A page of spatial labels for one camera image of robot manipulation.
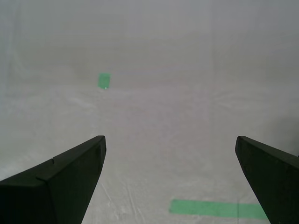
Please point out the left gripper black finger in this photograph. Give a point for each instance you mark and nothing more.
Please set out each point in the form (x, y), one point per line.
(275, 182)
(58, 186)

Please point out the long green tape strip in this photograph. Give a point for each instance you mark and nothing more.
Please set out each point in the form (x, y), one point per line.
(215, 208)

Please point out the small green tape mark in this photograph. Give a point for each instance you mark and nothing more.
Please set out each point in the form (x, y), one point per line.
(104, 80)

